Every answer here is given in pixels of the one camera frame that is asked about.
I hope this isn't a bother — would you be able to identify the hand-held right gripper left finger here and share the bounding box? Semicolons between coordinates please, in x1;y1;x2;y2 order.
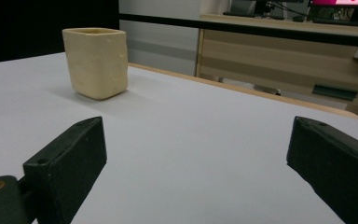
22;116;108;224

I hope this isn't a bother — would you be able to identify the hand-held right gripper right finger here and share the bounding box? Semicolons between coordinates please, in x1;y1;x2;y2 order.
286;116;358;224

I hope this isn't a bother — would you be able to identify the cream square cup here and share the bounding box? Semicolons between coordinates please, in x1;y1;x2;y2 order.
62;27;129;101

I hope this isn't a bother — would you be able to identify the wooden table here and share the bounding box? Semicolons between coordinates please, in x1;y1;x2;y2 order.
127;62;358;120

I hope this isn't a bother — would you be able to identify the white table board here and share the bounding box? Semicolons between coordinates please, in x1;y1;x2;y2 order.
0;51;358;224

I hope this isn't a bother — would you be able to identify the wooden desk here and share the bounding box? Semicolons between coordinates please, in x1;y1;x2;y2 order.
195;13;358;123

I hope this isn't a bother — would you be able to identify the black curtain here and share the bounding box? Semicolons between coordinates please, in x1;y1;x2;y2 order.
0;0;120;65

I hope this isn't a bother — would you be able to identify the black keyboard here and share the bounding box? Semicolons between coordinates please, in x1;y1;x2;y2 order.
223;11;285;21
311;17;358;29

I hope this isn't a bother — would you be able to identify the white cabinet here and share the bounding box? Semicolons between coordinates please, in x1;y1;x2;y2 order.
118;0;200;77

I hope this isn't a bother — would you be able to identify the monitor with pink screen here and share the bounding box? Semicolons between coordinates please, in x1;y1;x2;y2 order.
307;0;358;22

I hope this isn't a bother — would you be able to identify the dark drawer handle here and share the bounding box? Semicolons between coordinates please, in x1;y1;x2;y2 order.
311;83;358;102

